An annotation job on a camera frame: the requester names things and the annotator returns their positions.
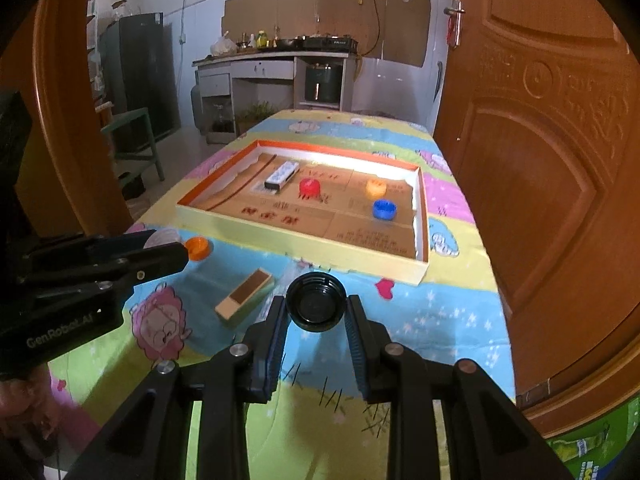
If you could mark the matchbox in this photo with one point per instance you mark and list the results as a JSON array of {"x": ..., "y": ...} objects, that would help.
[{"x": 245, "y": 295}]

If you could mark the grey kitchen counter cabinet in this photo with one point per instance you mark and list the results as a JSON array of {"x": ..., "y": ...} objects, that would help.
[{"x": 260, "y": 67}]

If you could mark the blue bottle cap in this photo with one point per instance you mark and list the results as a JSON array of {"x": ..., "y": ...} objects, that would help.
[{"x": 385, "y": 209}]

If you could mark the green blue drinks carton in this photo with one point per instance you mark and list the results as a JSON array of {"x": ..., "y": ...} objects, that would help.
[{"x": 600, "y": 440}]

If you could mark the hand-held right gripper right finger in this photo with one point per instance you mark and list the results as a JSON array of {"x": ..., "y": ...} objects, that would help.
[{"x": 357, "y": 350}]

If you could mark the orange bottle cap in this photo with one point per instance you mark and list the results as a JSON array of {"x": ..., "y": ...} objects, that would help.
[{"x": 197, "y": 249}]

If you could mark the green wooden chair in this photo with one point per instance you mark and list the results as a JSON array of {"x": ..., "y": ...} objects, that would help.
[{"x": 132, "y": 120}]

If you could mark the green potted plant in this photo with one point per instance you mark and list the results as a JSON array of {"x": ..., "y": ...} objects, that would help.
[{"x": 255, "y": 112}]

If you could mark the grey gas cylinder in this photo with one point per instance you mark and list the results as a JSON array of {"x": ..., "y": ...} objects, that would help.
[{"x": 195, "y": 105}]

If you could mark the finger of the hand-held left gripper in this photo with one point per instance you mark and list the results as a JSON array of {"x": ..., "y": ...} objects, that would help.
[
  {"x": 90, "y": 247},
  {"x": 160, "y": 260}
]

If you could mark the black bottle cap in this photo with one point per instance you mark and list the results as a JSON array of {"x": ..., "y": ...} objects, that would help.
[{"x": 315, "y": 305}]

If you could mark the yellow bottle cap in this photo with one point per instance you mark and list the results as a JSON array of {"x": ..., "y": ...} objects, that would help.
[{"x": 376, "y": 187}]

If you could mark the white plastic bag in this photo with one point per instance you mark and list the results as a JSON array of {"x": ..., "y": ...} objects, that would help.
[{"x": 223, "y": 46}]

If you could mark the wooden door jamb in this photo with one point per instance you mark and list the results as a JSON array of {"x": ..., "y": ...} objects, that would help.
[{"x": 65, "y": 135}]

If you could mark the silver cartoon cat box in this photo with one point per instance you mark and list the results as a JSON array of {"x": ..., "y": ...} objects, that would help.
[{"x": 282, "y": 174}]

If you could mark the carved wooden door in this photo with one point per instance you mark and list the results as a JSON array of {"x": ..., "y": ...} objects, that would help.
[{"x": 525, "y": 185}]

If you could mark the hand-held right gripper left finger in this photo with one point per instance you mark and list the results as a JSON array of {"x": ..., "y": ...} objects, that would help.
[{"x": 272, "y": 345}]

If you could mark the black frying pan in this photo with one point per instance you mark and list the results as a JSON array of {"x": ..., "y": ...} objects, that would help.
[{"x": 287, "y": 42}]

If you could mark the dark refrigerator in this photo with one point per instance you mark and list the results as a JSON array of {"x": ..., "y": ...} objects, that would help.
[{"x": 140, "y": 80}]

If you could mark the black gas stove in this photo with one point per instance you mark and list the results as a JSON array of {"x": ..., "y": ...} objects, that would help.
[{"x": 330, "y": 42}]

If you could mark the shallow orange-rimmed box tray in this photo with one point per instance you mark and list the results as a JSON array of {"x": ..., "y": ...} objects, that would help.
[{"x": 300, "y": 252}]

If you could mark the cardboard wall covering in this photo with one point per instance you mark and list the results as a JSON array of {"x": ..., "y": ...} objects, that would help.
[{"x": 300, "y": 10}]

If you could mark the white bottle cap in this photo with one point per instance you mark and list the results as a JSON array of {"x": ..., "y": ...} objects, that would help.
[{"x": 162, "y": 237}]

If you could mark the yellow oil bottle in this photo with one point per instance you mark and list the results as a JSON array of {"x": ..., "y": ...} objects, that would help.
[{"x": 263, "y": 39}]

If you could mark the red bottle cap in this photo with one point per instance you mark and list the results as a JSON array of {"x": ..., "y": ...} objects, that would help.
[{"x": 310, "y": 187}]

